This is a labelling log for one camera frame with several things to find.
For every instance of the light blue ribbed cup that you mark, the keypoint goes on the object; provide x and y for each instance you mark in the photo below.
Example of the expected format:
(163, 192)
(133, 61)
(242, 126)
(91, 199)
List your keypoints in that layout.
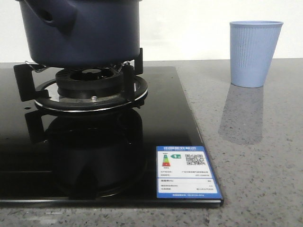
(252, 46)

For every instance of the dark blue cooking pot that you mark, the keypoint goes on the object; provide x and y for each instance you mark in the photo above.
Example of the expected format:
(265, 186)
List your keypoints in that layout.
(81, 33)

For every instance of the black pot support grate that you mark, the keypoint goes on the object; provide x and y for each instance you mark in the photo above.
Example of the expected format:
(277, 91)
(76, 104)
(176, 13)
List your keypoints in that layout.
(46, 96)

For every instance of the black glass gas stove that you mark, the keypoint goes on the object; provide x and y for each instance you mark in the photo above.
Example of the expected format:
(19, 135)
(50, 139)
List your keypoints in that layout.
(93, 159)

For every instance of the blue energy label sticker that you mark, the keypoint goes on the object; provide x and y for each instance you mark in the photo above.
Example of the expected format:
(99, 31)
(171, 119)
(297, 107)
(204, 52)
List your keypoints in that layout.
(184, 172)

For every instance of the black round gas burner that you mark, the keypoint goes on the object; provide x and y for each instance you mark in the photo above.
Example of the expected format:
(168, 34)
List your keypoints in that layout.
(87, 83)

